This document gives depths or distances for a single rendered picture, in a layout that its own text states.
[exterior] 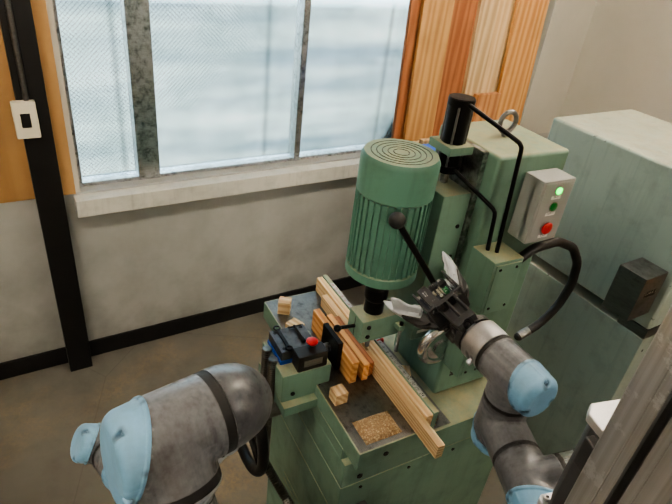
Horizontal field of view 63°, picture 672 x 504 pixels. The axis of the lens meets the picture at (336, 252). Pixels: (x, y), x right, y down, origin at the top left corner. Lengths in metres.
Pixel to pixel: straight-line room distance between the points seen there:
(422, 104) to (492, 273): 1.63
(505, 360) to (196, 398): 0.46
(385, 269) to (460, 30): 1.84
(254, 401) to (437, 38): 2.25
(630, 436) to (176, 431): 0.49
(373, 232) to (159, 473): 0.70
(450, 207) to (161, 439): 0.82
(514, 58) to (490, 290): 2.01
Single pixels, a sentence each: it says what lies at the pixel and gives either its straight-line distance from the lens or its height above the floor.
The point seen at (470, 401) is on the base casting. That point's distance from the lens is 1.65.
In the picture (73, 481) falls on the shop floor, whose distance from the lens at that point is 2.46.
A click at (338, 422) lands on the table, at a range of 1.38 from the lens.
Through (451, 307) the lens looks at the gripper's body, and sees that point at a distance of 0.95.
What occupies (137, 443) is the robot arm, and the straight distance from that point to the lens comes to 0.71.
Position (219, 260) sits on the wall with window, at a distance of 2.80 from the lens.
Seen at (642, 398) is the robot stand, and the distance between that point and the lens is 0.46.
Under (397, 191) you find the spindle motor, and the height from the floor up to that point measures 1.45.
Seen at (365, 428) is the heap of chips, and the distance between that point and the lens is 1.35.
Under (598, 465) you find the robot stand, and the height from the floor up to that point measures 1.58.
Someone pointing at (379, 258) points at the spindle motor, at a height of 1.28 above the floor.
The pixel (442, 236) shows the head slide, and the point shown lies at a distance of 1.31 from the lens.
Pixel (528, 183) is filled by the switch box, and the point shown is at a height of 1.46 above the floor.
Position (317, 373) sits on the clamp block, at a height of 0.94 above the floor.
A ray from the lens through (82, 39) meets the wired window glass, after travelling 2.34.
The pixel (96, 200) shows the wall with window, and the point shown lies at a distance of 2.41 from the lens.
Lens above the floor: 1.93
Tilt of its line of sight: 32 degrees down
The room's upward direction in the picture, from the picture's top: 7 degrees clockwise
